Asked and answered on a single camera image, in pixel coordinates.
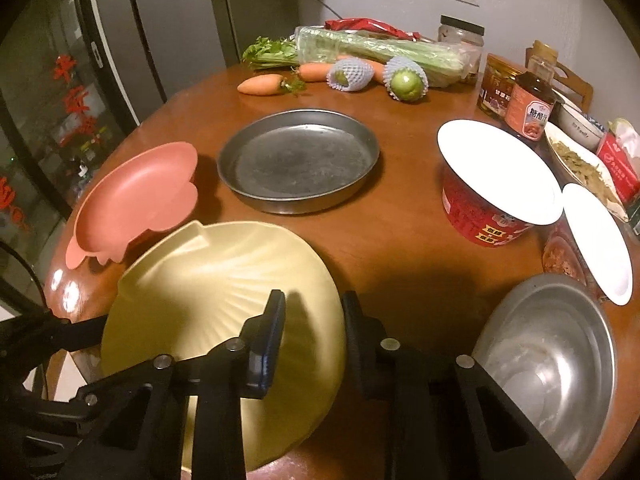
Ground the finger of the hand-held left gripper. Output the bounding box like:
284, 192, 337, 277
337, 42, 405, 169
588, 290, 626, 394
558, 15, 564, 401
0, 310, 108, 356

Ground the black cable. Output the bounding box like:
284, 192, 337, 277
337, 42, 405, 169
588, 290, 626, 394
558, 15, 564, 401
0, 240, 56, 321

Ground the glass jar with dark lid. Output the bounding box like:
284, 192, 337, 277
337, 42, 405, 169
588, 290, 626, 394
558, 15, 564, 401
438, 15, 486, 83

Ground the small carrot with greens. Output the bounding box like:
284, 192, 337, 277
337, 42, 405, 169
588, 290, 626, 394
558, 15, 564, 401
236, 74, 307, 97

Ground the yellow shell-shaped plate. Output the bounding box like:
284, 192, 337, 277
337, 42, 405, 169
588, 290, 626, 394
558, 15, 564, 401
100, 220, 348, 473

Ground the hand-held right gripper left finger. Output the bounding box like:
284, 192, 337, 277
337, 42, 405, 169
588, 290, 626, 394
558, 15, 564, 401
60, 289, 287, 480

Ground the pink plastic plate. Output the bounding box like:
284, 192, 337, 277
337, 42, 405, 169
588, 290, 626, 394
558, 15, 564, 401
65, 141, 199, 267

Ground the red tissue pack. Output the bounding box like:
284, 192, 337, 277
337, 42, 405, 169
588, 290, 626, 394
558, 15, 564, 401
595, 117, 640, 206

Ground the glass door with red decals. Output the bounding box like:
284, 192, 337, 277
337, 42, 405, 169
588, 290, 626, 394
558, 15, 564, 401
0, 0, 141, 241

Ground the dark sauce bottle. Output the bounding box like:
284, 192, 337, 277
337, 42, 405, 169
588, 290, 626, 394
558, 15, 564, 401
504, 40, 560, 142

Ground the white dish of pickled vegetables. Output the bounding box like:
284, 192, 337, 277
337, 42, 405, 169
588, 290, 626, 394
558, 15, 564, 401
544, 132, 630, 223

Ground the celery in plastic bag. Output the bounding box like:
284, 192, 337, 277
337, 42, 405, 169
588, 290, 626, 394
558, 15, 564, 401
242, 26, 476, 87

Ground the red instant noodle bowl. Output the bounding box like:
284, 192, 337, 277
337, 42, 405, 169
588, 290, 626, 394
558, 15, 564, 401
436, 119, 565, 248

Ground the red snack bag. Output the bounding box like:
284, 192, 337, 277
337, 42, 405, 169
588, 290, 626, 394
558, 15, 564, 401
324, 18, 421, 42

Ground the grey refrigerator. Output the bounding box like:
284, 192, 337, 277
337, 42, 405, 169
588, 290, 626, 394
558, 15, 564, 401
75, 0, 236, 126

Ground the sauce jar with yellow label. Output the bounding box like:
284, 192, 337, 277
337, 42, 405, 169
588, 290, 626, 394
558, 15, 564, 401
476, 53, 528, 120

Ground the round metal pan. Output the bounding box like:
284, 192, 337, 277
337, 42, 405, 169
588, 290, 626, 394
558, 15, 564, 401
216, 108, 381, 215

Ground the white printed bowl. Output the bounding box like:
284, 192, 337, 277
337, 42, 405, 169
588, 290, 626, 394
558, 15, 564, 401
555, 91, 608, 152

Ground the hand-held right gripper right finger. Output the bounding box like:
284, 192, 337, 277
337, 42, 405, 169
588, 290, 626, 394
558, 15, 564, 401
341, 290, 576, 480

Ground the fruit in white foam net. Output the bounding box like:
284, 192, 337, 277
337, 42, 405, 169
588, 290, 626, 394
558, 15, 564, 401
326, 58, 376, 92

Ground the wooden chair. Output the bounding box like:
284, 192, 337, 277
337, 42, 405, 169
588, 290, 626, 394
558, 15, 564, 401
525, 47, 594, 111

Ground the stainless steel bowl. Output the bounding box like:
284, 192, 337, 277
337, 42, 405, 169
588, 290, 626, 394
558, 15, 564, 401
470, 272, 617, 476

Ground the green fruit in foam net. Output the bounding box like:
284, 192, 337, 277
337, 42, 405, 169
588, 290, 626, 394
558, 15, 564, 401
384, 56, 430, 102

